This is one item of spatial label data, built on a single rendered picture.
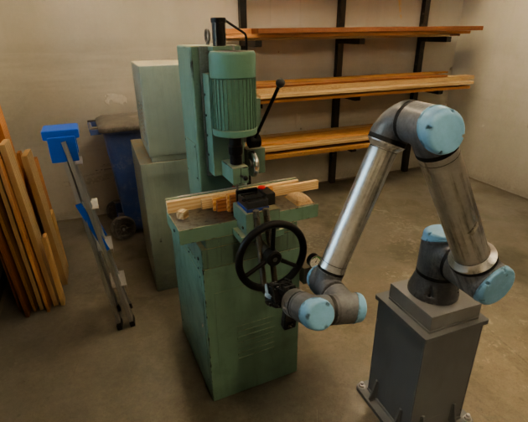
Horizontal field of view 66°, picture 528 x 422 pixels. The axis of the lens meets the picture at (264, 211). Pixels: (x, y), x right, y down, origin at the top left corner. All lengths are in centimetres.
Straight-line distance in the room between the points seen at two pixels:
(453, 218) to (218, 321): 102
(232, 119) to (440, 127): 77
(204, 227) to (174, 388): 92
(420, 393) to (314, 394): 52
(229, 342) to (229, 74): 112
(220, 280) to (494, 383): 143
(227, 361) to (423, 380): 82
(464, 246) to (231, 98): 93
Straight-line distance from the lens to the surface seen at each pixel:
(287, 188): 183
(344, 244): 130
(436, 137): 112
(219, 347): 190
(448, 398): 202
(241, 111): 157
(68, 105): 387
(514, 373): 251
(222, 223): 158
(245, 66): 156
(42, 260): 279
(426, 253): 164
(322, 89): 388
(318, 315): 118
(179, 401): 214
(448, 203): 128
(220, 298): 174
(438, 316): 165
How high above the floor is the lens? 157
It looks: 24 degrees down
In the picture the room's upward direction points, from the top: 1 degrees counter-clockwise
